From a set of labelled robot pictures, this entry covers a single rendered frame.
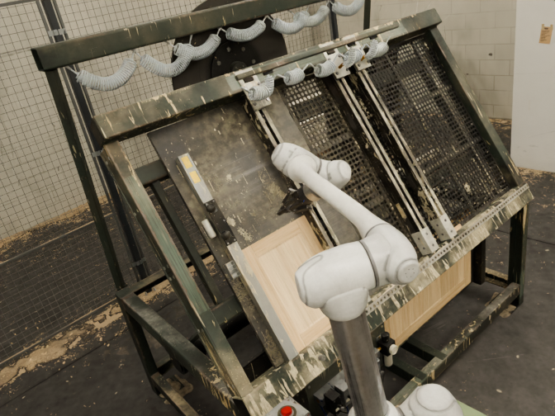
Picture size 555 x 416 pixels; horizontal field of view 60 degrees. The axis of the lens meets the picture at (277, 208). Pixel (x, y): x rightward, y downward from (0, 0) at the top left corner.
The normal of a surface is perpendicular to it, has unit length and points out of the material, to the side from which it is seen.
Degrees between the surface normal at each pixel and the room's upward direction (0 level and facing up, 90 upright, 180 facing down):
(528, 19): 90
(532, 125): 90
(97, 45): 90
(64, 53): 90
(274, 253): 58
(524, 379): 0
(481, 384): 0
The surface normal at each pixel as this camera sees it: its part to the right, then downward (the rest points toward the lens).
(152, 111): 0.45, -0.27
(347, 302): 0.16, 0.42
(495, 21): -0.72, 0.41
